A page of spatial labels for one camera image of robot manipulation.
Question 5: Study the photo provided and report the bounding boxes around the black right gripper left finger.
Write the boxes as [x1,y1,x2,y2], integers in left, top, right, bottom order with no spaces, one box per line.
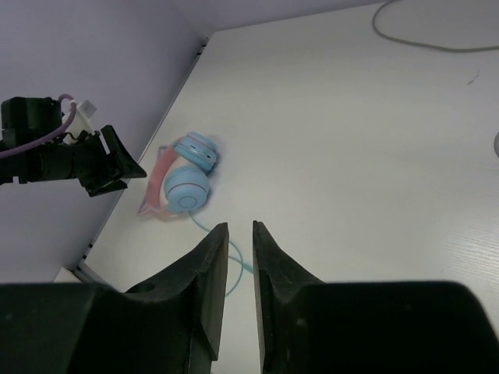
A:
[125,223,229,373]

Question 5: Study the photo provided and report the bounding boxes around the white grey headphones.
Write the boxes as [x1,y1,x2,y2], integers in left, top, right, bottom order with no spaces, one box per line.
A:
[493,132,499,158]

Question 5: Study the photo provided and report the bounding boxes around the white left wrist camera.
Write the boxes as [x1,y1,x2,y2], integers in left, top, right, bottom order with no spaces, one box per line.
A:
[63,100,97,144]

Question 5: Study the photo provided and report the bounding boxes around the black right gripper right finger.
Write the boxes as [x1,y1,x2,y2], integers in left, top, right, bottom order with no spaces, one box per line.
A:
[253,221,327,373]

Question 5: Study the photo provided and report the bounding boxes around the grey headphone cable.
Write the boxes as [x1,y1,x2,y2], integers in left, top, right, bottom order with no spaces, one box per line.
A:
[372,0,499,52]

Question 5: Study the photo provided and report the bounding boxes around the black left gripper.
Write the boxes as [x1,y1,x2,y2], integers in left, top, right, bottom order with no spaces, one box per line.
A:
[1,96,147,197]

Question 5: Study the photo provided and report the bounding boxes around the blue pink cat-ear headphones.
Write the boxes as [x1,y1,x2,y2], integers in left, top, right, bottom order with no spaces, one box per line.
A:
[137,132,220,217]

